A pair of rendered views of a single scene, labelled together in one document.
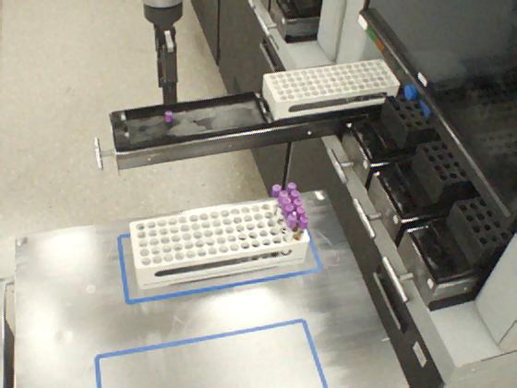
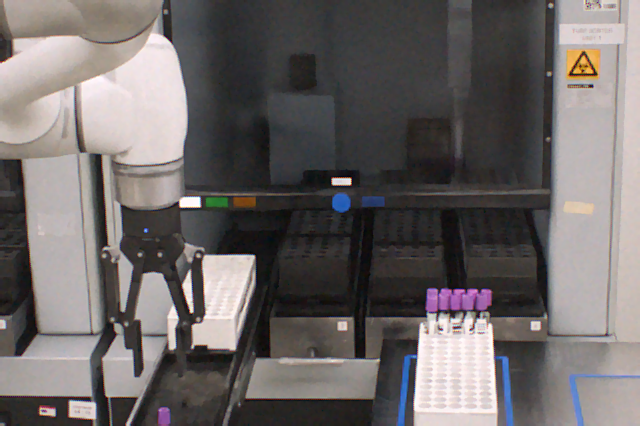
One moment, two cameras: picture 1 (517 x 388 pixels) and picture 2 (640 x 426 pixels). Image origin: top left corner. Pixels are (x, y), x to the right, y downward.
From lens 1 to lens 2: 1.61 m
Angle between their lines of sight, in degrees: 65
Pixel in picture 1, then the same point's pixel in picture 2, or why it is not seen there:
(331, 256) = not seen: hidden behind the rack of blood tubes
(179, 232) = (446, 384)
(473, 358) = not seen: hidden behind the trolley
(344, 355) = (622, 363)
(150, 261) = (486, 405)
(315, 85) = (217, 294)
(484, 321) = (575, 334)
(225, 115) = (191, 384)
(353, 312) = (569, 351)
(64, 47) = not seen: outside the picture
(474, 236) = (518, 259)
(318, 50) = (60, 338)
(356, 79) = (224, 273)
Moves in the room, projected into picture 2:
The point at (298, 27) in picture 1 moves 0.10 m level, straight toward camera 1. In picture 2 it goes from (19, 323) to (68, 332)
